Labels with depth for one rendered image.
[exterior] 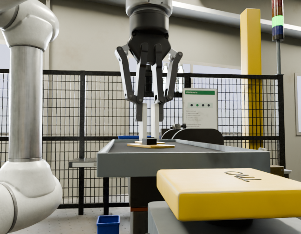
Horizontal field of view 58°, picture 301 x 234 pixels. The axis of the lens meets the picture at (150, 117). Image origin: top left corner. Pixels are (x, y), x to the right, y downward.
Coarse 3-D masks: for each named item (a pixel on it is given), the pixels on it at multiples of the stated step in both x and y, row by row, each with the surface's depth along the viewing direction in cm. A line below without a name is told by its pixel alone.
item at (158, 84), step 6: (156, 48) 50; (156, 54) 50; (156, 60) 50; (156, 66) 50; (162, 66) 50; (156, 72) 50; (156, 78) 50; (162, 78) 50; (156, 84) 51; (162, 84) 50; (156, 90) 51; (162, 90) 50; (156, 96) 52; (162, 96) 50; (162, 102) 50
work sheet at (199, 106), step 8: (184, 88) 167; (192, 88) 168; (200, 88) 168; (208, 88) 169; (216, 88) 170; (184, 96) 167; (192, 96) 168; (200, 96) 168; (208, 96) 169; (216, 96) 169; (184, 104) 167; (192, 104) 167; (200, 104) 168; (208, 104) 168; (216, 104) 169; (184, 112) 167; (192, 112) 167; (200, 112) 168; (208, 112) 168; (216, 112) 169; (184, 120) 166; (192, 120) 167; (200, 120) 167; (208, 120) 168; (216, 120) 168; (192, 128) 167; (200, 128) 167; (208, 128) 168; (216, 128) 168
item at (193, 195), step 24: (168, 192) 12; (192, 192) 10; (216, 192) 10; (240, 192) 10; (264, 192) 10; (288, 192) 11; (192, 216) 10; (216, 216) 10; (240, 216) 10; (264, 216) 10; (288, 216) 10
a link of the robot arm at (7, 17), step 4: (12, 8) 81; (16, 8) 82; (0, 12) 76; (4, 12) 79; (8, 12) 80; (12, 12) 81; (16, 12) 82; (0, 16) 79; (4, 16) 80; (8, 16) 81; (12, 16) 82; (0, 20) 81; (4, 20) 81; (8, 20) 82; (12, 20) 83; (0, 24) 82; (4, 24) 83; (8, 24) 83; (0, 28) 85; (4, 28) 85
